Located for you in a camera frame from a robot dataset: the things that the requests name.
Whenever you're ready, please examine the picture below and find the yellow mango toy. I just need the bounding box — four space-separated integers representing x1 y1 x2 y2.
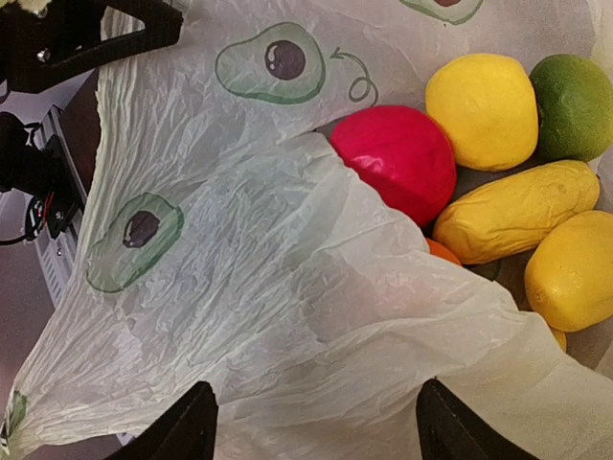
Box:
433 160 601 265

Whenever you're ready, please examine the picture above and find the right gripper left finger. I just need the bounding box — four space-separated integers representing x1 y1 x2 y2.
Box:
106 381 218 460

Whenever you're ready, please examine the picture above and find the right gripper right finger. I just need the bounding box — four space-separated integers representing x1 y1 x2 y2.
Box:
416 379 536 460

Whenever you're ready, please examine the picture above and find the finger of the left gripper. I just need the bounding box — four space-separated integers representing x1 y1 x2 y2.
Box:
1 1 183 91

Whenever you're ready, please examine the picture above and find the light green plastic bag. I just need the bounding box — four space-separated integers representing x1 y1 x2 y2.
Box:
1 1 612 459

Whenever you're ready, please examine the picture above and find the orange fruit in bag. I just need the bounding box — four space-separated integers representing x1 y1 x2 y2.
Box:
426 238 462 266

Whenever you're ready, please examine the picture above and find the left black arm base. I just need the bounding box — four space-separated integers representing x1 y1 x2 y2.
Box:
1 111 84 246

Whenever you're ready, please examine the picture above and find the yellow lemon toy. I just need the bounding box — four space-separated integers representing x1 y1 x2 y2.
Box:
425 54 538 172
524 211 612 333

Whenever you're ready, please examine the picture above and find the green lime toy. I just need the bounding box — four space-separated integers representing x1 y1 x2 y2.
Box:
530 54 612 162

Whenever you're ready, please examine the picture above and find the peach fruit in bag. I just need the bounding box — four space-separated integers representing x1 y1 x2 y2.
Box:
330 105 457 227

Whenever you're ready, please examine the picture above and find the curved aluminium rail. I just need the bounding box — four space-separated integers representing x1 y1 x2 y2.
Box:
34 105 86 309

